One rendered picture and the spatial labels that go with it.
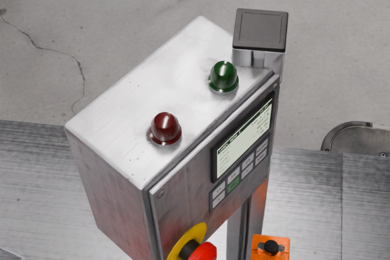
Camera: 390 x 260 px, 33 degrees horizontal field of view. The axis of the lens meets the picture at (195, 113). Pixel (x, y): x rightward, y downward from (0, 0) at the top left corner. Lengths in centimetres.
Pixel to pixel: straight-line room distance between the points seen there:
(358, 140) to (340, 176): 78
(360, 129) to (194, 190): 153
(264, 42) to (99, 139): 16
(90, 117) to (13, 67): 206
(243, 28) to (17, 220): 79
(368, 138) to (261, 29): 151
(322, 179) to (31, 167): 56
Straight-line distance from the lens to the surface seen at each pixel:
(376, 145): 205
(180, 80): 56
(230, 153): 57
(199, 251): 62
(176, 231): 60
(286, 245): 79
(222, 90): 55
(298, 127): 234
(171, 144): 52
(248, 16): 58
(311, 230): 121
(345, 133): 206
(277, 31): 57
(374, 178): 129
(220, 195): 63
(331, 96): 244
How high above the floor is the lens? 191
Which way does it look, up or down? 54 degrees down
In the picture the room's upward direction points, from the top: 3 degrees counter-clockwise
